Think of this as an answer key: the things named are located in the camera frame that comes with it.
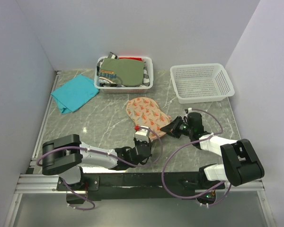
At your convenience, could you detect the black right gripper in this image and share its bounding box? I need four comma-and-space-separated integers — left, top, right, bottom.
161, 115, 194, 139

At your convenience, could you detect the floral pink bra laundry bag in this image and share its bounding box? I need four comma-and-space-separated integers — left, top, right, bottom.
126, 97, 171, 138

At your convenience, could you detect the white clothes basket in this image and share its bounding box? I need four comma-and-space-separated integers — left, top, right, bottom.
94, 56, 154, 94

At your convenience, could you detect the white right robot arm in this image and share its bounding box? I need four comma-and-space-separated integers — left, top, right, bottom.
160, 112, 265, 188

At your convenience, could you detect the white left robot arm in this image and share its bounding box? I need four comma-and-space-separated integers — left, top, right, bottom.
37, 134, 151, 190

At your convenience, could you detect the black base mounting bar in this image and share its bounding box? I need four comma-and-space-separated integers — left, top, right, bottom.
71, 172, 219, 201

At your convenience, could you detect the white empty mesh basket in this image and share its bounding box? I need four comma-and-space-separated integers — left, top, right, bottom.
170, 63, 235, 104

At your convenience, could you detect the green printed t-shirt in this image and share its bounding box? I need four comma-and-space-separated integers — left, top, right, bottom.
98, 58, 144, 87

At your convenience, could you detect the red garment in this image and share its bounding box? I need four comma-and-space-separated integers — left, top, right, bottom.
119, 57, 143, 61

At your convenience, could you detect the black grey striped garment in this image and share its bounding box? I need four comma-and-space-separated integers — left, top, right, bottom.
96, 52, 150, 87

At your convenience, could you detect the teal folded cloth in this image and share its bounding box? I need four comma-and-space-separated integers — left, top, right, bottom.
51, 74, 99, 114

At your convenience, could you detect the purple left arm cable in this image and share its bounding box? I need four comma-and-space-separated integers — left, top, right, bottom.
35, 126, 163, 211

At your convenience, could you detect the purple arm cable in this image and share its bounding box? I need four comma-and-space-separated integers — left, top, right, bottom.
161, 107, 232, 207
35, 126, 163, 211

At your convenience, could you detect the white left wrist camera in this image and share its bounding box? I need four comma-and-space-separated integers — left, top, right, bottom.
134, 125, 150, 143

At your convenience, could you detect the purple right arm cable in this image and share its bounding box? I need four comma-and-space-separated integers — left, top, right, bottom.
161, 107, 232, 207

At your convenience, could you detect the aluminium rail frame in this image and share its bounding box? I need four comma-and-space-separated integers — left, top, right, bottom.
9, 70, 276, 227

